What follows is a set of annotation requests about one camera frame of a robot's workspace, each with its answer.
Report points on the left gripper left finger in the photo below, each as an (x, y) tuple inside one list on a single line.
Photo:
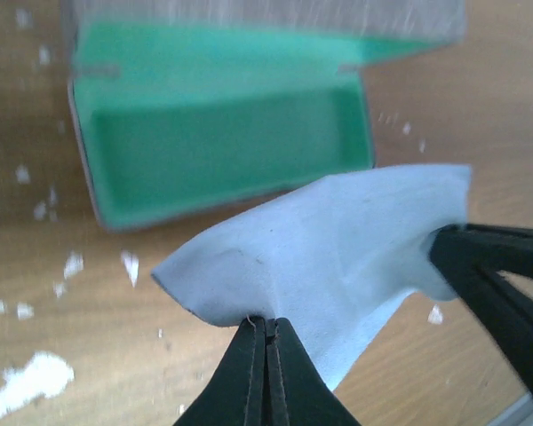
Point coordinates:
[(234, 394)]

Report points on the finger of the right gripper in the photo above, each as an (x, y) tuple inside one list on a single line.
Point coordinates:
[(471, 258)]

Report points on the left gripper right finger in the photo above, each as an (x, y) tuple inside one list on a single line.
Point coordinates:
[(295, 392)]

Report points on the blue cleaning cloth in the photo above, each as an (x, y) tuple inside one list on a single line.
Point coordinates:
[(336, 258)]

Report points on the grey glasses case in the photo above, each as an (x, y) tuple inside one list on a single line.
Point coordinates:
[(183, 106)]

